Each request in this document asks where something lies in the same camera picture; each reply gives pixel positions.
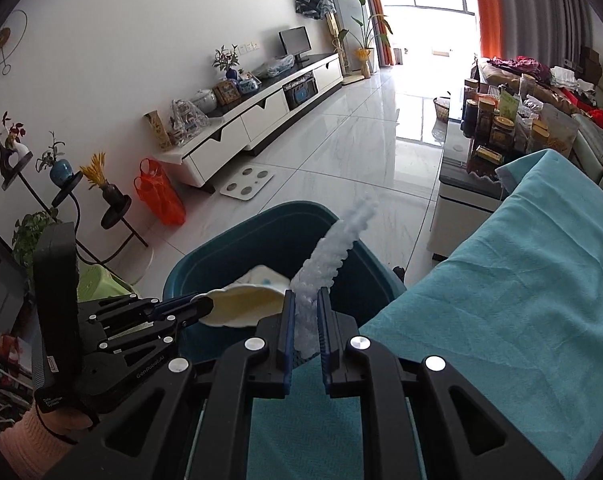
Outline clear plastic bag with items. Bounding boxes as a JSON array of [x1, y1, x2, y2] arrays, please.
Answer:
[[170, 98, 211, 142]]

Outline round wire wall clock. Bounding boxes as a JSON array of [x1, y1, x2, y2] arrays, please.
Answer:
[[0, 10, 29, 74]]

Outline teal plastic bin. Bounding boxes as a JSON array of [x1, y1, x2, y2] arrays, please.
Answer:
[[162, 201, 407, 362]]

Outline red cloth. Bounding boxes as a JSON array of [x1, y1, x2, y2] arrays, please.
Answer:
[[563, 87, 603, 132]]

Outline green sofa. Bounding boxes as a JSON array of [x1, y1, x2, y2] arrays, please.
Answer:
[[570, 74, 603, 197]]

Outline gold stand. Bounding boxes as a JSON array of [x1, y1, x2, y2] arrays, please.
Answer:
[[325, 11, 346, 70]]

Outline white plastic pile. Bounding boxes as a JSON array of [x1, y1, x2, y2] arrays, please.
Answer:
[[551, 64, 583, 92]]

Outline glass top coffee table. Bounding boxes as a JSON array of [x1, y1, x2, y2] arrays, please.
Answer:
[[428, 121, 523, 264]]

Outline orange curtain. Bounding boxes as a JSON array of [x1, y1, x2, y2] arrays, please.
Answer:
[[469, 0, 508, 62], [356, 0, 385, 67]]

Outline person's left hand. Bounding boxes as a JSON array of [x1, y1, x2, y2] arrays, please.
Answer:
[[37, 399, 95, 434]]

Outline blue printed cloth bundle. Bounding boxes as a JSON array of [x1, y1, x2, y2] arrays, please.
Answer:
[[296, 0, 337, 19]]

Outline person's left forearm pink sleeve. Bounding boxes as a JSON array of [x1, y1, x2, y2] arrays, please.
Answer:
[[0, 404, 84, 480]]

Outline white blue-spotted wrapper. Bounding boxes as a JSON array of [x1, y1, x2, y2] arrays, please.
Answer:
[[230, 264, 303, 294]]

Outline white vase red flowers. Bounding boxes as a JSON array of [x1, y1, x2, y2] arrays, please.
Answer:
[[0, 102, 35, 164]]

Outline dark vase yellow wheat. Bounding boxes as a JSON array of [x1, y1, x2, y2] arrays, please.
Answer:
[[80, 152, 127, 206]]

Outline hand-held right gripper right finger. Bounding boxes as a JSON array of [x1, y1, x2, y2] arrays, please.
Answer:
[[317, 287, 567, 480]]

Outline gold cardboard box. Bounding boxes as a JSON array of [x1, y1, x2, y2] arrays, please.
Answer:
[[143, 109, 173, 151]]

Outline wooden framed picture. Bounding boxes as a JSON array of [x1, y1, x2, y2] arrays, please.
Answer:
[[213, 80, 242, 107]]

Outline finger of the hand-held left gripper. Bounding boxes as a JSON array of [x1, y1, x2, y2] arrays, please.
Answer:
[[98, 309, 214, 359], [80, 295, 215, 329]]

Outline cream paper sheet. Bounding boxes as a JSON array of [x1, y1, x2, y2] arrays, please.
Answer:
[[197, 282, 288, 329]]

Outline black monitor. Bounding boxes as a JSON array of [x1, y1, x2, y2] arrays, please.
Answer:
[[278, 26, 313, 64]]

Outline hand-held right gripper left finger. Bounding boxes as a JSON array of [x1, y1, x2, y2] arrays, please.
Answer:
[[44, 291, 298, 480]]

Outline orange plastic bag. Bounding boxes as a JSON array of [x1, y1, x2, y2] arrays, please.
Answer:
[[133, 158, 187, 226]]

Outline teal and grey tablecloth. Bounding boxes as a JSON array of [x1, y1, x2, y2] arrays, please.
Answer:
[[245, 149, 603, 480]]

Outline white bathroom scale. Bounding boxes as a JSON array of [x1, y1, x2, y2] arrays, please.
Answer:
[[219, 167, 276, 202]]

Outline cardboard boxes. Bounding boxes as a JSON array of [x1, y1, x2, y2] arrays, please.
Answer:
[[578, 45, 603, 81]]

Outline green packet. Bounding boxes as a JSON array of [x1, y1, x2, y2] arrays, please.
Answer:
[[496, 87, 520, 121]]

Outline dark patterned tray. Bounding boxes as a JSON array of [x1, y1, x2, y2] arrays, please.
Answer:
[[468, 144, 505, 177]]

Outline grey curtain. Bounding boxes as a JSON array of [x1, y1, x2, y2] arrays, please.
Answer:
[[500, 0, 603, 77]]

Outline tan paper packet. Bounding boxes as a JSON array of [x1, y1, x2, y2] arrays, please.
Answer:
[[528, 104, 581, 159]]

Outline green plastic stool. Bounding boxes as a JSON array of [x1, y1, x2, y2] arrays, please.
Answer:
[[76, 262, 135, 304]]

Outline blue pot plant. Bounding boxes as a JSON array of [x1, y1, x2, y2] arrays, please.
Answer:
[[36, 132, 75, 186]]

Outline green leafy plant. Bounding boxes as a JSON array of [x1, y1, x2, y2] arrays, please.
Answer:
[[12, 208, 62, 282]]

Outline black metal plant stand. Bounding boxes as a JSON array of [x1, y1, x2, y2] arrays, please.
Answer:
[[0, 149, 150, 267]]

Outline pile of dark red clothes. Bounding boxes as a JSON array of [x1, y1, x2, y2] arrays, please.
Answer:
[[485, 55, 553, 86]]

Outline tall leafy plant yellow pot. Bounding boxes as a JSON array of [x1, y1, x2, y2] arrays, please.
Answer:
[[338, 0, 393, 79]]

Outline woven basket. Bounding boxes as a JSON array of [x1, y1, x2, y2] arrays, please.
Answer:
[[433, 95, 453, 124]]

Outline small potted plant blue vase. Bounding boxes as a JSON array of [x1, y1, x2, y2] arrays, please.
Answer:
[[212, 45, 241, 82]]

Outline group of dark lidded jars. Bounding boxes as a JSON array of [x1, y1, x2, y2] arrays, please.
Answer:
[[461, 77, 528, 154]]

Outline white TV cabinet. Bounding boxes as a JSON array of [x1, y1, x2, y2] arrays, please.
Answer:
[[154, 52, 345, 189]]

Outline clear bubble wrap strip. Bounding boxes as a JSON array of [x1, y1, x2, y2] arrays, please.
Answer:
[[288, 197, 381, 362]]

